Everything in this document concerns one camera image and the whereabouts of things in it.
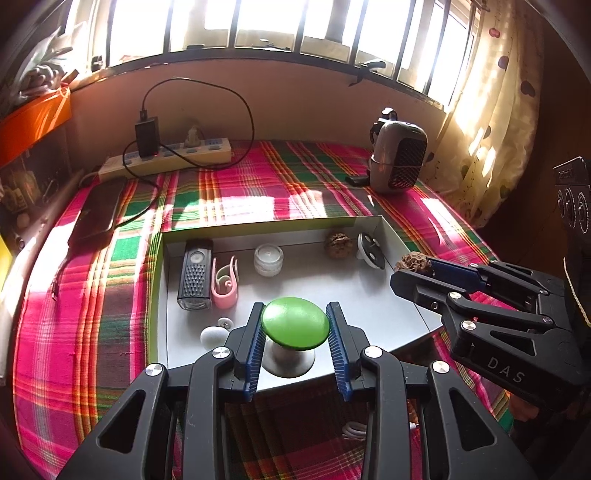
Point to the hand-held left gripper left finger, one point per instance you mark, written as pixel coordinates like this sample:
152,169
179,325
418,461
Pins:
255,350

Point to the black bike light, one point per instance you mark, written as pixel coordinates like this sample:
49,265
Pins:
195,277

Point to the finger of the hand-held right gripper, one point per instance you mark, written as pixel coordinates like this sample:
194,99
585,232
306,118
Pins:
457,273
415,286

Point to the pale brown walnut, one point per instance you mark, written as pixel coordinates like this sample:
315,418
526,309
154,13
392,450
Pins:
411,264

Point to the plastic bag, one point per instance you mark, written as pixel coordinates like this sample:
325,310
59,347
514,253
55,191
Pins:
41,69

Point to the black window grille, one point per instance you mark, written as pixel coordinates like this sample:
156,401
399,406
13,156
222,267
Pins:
300,27

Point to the black charger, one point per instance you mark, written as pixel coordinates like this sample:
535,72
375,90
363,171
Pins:
147,136

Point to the dark brown walnut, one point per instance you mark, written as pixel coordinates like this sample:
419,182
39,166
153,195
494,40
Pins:
338,247

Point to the yellow box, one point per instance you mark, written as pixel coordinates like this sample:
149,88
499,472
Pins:
3,258

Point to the black phone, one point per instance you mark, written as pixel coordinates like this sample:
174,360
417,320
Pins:
99,207

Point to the cream dotted curtain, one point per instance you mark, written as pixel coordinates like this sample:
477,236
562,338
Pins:
498,115

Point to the grey cardboard box tray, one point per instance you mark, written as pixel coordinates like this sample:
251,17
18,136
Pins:
323,286

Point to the orange box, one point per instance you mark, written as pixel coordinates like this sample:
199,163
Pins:
32,122

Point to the small grey fan heater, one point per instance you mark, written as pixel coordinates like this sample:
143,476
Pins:
397,152

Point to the green mushroom lamp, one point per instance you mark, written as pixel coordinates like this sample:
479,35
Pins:
295,321

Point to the pink plastic clip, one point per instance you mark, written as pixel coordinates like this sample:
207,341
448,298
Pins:
225,300

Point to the black device with round dials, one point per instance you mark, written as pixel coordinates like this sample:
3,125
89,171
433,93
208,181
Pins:
572,198

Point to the small glass jar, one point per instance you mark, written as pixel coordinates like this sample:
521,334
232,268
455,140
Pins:
268,261

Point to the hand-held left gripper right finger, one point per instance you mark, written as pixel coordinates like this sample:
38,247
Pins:
337,350

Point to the white egg-shaped object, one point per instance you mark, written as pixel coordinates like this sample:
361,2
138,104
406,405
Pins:
212,336

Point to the small black sill object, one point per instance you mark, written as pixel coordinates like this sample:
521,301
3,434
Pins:
96,63

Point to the white and black round gadget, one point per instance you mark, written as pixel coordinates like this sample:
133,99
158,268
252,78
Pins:
371,251

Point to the cream power strip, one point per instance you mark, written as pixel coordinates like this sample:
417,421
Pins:
203,150

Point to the small white disc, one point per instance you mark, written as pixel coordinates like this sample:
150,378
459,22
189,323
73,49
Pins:
225,322

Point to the pink green plaid blanket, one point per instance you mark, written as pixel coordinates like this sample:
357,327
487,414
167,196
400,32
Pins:
92,346

